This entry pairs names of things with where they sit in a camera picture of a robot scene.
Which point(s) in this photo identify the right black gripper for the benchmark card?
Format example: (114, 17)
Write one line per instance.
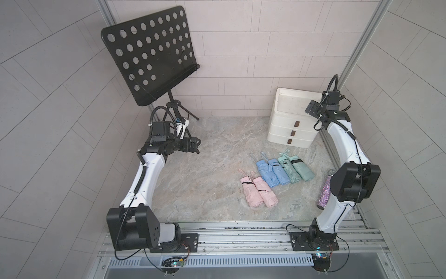
(314, 111)

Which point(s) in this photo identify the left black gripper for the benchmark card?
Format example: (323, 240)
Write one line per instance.
(191, 147)

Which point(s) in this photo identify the white three-drawer cabinet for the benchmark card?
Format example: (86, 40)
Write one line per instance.
(289, 124)

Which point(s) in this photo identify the pink umbrella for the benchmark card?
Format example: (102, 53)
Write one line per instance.
(265, 191)
(252, 195)

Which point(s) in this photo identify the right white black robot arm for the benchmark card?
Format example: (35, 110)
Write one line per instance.
(356, 178)

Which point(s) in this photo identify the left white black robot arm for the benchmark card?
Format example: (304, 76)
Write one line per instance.
(133, 225)

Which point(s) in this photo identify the green folded umbrella left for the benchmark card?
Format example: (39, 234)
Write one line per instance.
(284, 161)

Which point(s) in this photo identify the green folded umbrella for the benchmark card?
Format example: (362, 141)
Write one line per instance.
(284, 161)
(301, 168)

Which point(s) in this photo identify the green folded umbrella right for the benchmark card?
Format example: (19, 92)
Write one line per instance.
(301, 168)

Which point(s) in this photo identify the blue folded umbrella left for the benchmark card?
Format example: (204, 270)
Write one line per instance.
(266, 172)

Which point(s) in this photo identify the blue folded umbrella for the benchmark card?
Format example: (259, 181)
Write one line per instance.
(266, 172)
(279, 171)

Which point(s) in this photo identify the blue folded umbrella right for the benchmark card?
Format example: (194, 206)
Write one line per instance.
(279, 171)

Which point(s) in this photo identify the purple glitter bottle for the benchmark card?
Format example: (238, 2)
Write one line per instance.
(326, 190)

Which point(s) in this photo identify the black perforated music stand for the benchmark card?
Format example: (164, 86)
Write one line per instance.
(154, 54)

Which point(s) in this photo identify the left circuit board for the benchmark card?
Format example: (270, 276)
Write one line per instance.
(172, 265)

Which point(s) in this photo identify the circuit board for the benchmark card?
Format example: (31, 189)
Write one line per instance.
(321, 262)
(172, 265)

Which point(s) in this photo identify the right circuit board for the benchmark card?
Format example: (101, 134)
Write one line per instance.
(321, 262)

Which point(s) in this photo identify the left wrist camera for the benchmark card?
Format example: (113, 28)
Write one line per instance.
(181, 126)

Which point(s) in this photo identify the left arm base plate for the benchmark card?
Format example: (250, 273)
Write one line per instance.
(187, 243)

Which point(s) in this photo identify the aluminium mounting rail frame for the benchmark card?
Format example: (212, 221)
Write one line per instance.
(256, 250)

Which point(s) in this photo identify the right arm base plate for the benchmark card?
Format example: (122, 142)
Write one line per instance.
(304, 241)

